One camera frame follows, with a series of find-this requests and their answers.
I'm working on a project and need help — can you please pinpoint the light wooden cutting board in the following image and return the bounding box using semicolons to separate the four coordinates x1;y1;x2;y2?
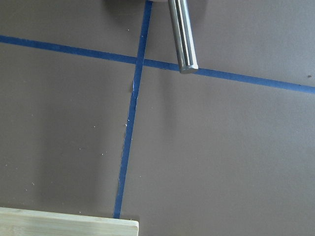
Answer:
0;207;139;236

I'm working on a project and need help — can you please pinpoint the shiny metal cylindrical handle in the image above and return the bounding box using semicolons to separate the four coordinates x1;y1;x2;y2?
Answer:
168;0;199;74

